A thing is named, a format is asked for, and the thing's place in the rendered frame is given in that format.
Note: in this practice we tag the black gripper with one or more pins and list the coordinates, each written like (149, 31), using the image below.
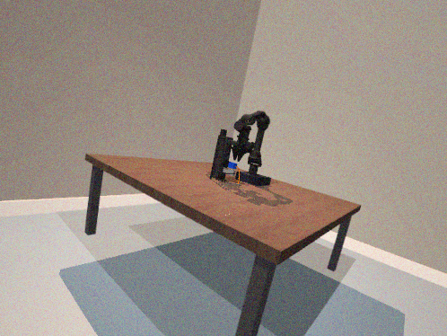
(237, 149)

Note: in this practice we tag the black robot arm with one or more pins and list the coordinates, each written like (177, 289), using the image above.
(263, 121)

